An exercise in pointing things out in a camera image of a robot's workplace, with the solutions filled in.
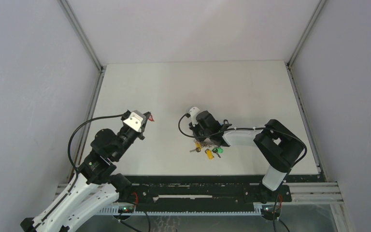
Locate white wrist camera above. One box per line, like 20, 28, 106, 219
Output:
121, 110, 146, 132
188, 106, 200, 127

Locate white cable duct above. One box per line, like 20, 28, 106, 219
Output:
95, 204, 269, 216

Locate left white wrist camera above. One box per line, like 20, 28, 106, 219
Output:
121, 110, 146, 132

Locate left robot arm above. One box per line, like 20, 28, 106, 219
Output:
20, 111, 152, 232

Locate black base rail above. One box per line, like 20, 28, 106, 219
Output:
100, 174, 292, 214

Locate metal key organizer ring plate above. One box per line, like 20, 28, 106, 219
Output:
194, 119, 232, 160

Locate key with red tag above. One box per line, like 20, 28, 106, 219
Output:
147, 112, 155, 122

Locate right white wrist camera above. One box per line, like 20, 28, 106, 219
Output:
188, 106, 200, 127

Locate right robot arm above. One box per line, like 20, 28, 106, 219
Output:
182, 107, 308, 201

